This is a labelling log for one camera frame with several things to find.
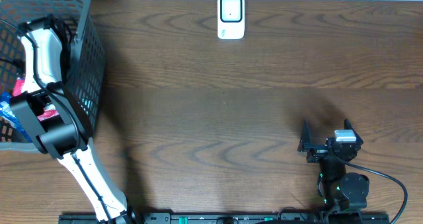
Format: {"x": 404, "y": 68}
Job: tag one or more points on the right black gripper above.
{"x": 318, "y": 151}

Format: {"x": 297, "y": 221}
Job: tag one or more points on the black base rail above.
{"x": 227, "y": 218}

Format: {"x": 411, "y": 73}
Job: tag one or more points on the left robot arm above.
{"x": 55, "y": 122}

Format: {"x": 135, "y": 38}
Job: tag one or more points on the grey plastic mesh basket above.
{"x": 85, "y": 76}

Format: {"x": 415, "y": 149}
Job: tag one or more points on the red purple snack packet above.
{"x": 49, "y": 111}

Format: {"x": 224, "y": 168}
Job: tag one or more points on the white barcode scanner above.
{"x": 230, "y": 19}

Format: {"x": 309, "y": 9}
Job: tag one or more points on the blue snack bar wrapper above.
{"x": 7, "y": 114}

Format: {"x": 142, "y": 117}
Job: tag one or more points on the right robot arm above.
{"x": 343, "y": 192}

